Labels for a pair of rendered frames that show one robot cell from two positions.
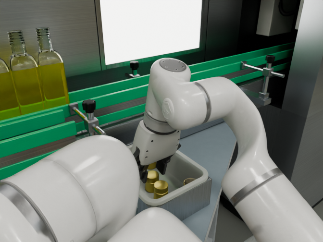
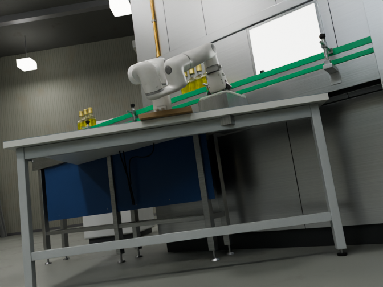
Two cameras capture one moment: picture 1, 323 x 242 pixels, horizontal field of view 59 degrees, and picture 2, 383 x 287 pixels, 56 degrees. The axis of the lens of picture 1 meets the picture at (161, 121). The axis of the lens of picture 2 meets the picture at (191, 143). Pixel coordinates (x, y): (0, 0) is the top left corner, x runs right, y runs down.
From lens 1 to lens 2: 190 cm
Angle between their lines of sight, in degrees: 78
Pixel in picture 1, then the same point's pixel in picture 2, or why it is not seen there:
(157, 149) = (211, 83)
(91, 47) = (249, 70)
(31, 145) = (192, 94)
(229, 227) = not seen: outside the picture
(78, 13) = (243, 57)
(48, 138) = (197, 91)
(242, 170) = not seen: hidden behind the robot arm
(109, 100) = (233, 85)
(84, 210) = not seen: hidden behind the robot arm
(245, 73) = (338, 57)
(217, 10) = (343, 28)
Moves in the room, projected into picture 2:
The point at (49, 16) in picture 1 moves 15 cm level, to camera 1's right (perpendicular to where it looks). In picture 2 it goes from (231, 62) to (241, 52)
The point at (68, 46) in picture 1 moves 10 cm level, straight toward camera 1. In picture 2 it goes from (239, 72) to (227, 71)
